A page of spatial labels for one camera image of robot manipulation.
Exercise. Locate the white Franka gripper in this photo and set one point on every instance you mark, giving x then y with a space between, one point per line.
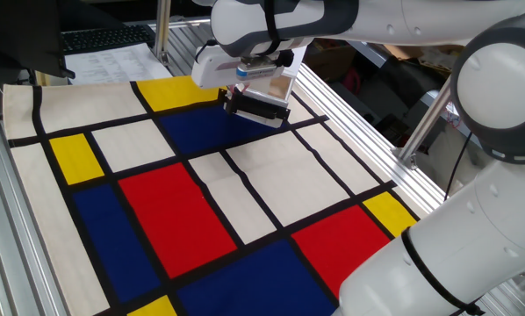
210 70

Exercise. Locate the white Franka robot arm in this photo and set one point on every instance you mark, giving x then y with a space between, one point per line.
486 246

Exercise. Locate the brown cardboard box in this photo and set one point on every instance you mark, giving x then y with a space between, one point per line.
328 61

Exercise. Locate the red object under table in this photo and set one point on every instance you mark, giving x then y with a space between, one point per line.
352 81

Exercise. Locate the printed paper sheet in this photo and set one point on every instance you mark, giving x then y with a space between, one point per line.
113 66

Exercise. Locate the Mondrian pattern cloth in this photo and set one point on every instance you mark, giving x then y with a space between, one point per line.
174 210

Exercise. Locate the black keyboard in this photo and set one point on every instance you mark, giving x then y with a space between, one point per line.
104 37

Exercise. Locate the black monitor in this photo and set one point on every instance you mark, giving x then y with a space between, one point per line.
21 35

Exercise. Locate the aluminium frame post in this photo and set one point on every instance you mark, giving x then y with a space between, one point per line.
425 123
163 26

